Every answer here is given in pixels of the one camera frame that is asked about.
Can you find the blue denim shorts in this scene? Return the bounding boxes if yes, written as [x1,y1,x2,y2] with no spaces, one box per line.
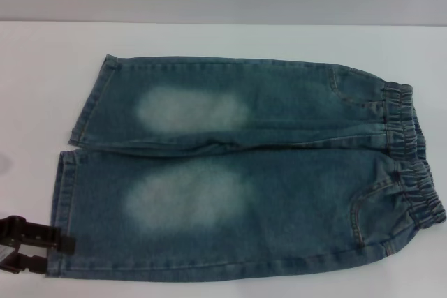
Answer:
[47,54,447,280]

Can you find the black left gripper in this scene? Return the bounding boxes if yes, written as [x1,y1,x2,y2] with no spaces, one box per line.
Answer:
[0,214,77,275]

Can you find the white label tag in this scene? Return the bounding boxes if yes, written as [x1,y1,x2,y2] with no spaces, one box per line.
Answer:
[0,244,15,262]

